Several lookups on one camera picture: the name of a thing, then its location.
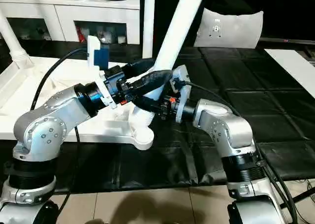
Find black work mat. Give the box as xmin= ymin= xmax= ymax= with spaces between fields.
xmin=0 ymin=39 xmax=315 ymax=194

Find white flat board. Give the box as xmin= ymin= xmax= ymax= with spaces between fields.
xmin=265 ymin=48 xmax=315 ymax=99

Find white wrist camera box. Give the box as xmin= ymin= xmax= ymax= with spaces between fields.
xmin=86 ymin=34 xmax=120 ymax=109
xmin=169 ymin=64 xmax=196 ymax=122

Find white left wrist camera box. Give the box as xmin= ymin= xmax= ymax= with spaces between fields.
xmin=86 ymin=34 xmax=120 ymax=109

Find white plastic table top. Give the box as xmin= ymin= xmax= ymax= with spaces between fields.
xmin=0 ymin=56 xmax=156 ymax=152

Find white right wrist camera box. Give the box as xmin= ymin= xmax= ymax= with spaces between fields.
xmin=169 ymin=64 xmax=196 ymax=122

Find white plastic table leg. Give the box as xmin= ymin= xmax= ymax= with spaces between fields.
xmin=141 ymin=0 xmax=157 ymax=60
xmin=0 ymin=16 xmax=33 ymax=70
xmin=128 ymin=0 xmax=209 ymax=129

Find black table frame bar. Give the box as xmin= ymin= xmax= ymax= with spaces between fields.
xmin=293 ymin=187 xmax=315 ymax=204

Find white glass-door cabinet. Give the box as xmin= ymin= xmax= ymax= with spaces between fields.
xmin=0 ymin=0 xmax=144 ymax=45

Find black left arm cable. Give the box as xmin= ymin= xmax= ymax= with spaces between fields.
xmin=30 ymin=47 xmax=92 ymax=197

